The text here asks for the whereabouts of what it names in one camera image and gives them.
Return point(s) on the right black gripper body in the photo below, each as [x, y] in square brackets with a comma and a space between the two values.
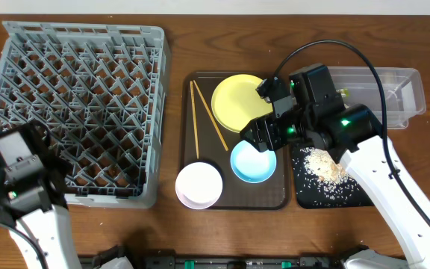
[261, 132]

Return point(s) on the light blue round bowl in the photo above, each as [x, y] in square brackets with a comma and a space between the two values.
[250, 165]

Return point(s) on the yellow round plate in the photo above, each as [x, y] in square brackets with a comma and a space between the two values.
[235, 102]

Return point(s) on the rice food scraps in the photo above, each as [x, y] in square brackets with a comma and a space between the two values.
[323, 168]

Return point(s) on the wooden chopstick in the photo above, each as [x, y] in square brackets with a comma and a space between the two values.
[195, 130]
[219, 133]

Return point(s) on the pink round bowl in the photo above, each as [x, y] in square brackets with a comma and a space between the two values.
[198, 185]

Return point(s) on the green orange snack wrapper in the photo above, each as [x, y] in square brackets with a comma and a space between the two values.
[344, 92]

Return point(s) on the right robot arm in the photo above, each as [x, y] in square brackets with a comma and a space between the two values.
[310, 112]

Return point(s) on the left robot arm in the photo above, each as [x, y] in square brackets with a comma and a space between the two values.
[33, 207]

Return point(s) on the black waste tray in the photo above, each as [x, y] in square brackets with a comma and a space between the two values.
[312, 190]

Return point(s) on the clear plastic waste bin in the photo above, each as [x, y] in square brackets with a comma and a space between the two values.
[403, 91]

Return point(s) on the dark brown serving tray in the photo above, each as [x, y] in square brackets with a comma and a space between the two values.
[220, 170]

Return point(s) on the grey plastic dish rack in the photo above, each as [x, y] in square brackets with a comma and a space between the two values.
[101, 90]

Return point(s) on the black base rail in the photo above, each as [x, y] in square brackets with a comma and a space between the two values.
[121, 257]

